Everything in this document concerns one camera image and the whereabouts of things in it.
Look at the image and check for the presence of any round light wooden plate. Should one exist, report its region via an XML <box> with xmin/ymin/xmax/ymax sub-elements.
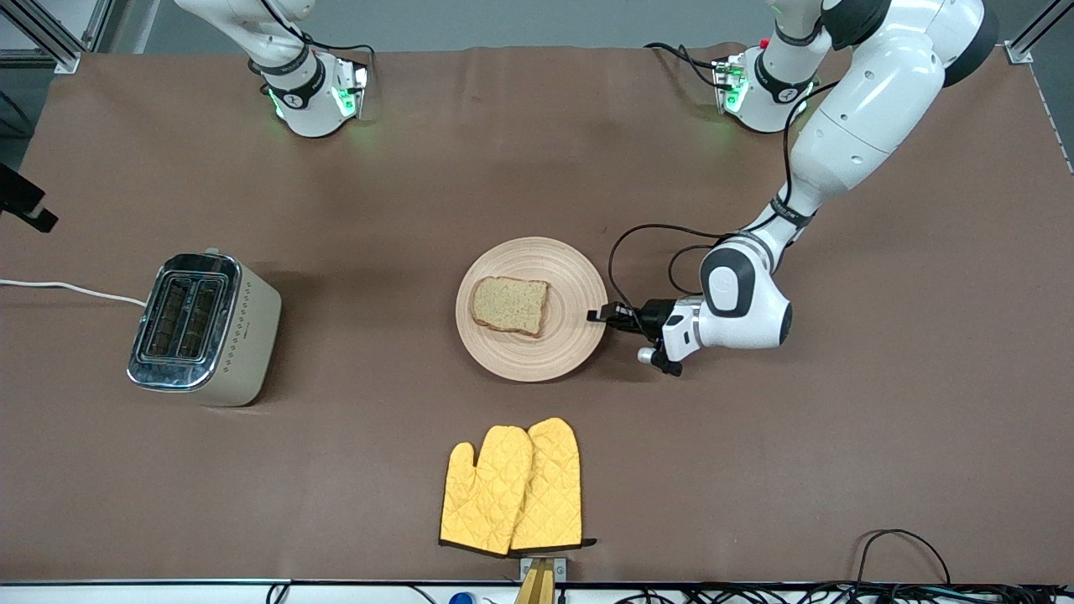
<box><xmin>456</xmin><ymin>237</ymin><xmax>609</xmax><ymax>383</ymax></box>

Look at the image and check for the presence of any brown bread toast slice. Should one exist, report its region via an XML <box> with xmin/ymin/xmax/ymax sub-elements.
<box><xmin>469</xmin><ymin>276</ymin><xmax>550</xmax><ymax>338</ymax></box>

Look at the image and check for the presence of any brown table cover sheet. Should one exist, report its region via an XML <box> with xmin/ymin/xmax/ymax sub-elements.
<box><xmin>0</xmin><ymin>42</ymin><xmax>1074</xmax><ymax>584</ymax></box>

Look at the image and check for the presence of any yellow quilted oven mitt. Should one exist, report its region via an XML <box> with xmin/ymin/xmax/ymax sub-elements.
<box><xmin>508</xmin><ymin>417</ymin><xmax>598</xmax><ymax>553</ymax></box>
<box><xmin>439</xmin><ymin>425</ymin><xmax>534</xmax><ymax>557</ymax></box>

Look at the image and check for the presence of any chrome and beige toaster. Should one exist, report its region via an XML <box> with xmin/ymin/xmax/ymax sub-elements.
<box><xmin>126</xmin><ymin>248</ymin><xmax>283</xmax><ymax>408</ymax></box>

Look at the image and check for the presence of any white toaster power cable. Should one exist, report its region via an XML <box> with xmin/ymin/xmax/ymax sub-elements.
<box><xmin>0</xmin><ymin>279</ymin><xmax>149</xmax><ymax>308</ymax></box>

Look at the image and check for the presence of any aluminium frame profile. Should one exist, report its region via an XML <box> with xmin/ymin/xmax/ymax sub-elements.
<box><xmin>1004</xmin><ymin>0</ymin><xmax>1074</xmax><ymax>66</ymax></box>
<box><xmin>0</xmin><ymin>0</ymin><xmax>133</xmax><ymax>75</ymax></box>

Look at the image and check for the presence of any black left base cable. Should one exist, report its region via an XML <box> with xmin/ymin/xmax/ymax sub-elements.
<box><xmin>644</xmin><ymin>42</ymin><xmax>724</xmax><ymax>90</ymax></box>

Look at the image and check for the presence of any black base cable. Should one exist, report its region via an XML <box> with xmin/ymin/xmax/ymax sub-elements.
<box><xmin>315</xmin><ymin>42</ymin><xmax>377</xmax><ymax>66</ymax></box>
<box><xmin>644</xmin><ymin>42</ymin><xmax>724</xmax><ymax>90</ymax></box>

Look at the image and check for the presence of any wooden stick with metal bracket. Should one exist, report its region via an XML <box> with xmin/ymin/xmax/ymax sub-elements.
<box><xmin>514</xmin><ymin>555</ymin><xmax>568</xmax><ymax>604</ymax></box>

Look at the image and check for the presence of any black looped cable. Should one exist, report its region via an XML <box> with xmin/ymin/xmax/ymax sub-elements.
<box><xmin>854</xmin><ymin>528</ymin><xmax>954</xmax><ymax>588</ymax></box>

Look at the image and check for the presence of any black cable bundle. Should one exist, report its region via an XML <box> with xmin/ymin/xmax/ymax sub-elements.
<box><xmin>613</xmin><ymin>582</ymin><xmax>1074</xmax><ymax>604</ymax></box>

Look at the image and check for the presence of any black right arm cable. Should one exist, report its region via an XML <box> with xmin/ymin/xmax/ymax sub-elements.
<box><xmin>258</xmin><ymin>0</ymin><xmax>336</xmax><ymax>53</ymax></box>

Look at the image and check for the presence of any black right base cable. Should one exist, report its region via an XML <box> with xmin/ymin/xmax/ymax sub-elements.
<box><xmin>315</xmin><ymin>42</ymin><xmax>377</xmax><ymax>66</ymax></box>

